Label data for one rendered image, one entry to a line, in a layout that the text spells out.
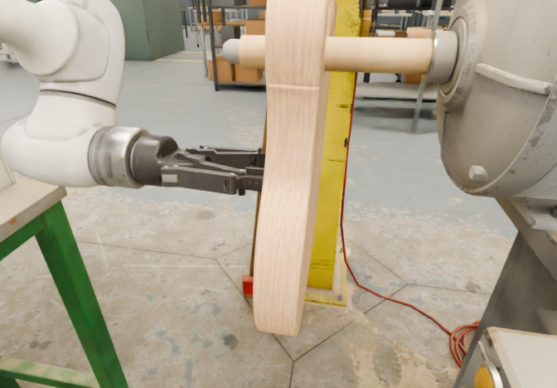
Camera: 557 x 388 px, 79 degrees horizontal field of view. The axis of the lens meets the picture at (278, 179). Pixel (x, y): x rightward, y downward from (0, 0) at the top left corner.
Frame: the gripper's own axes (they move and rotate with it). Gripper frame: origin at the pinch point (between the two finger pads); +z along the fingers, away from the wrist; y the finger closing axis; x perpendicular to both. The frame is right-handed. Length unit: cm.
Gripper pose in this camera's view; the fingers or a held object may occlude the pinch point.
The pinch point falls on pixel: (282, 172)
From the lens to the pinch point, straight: 46.5
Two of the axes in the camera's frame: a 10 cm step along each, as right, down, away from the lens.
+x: 0.4, -9.4, -3.3
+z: 9.8, 1.0, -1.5
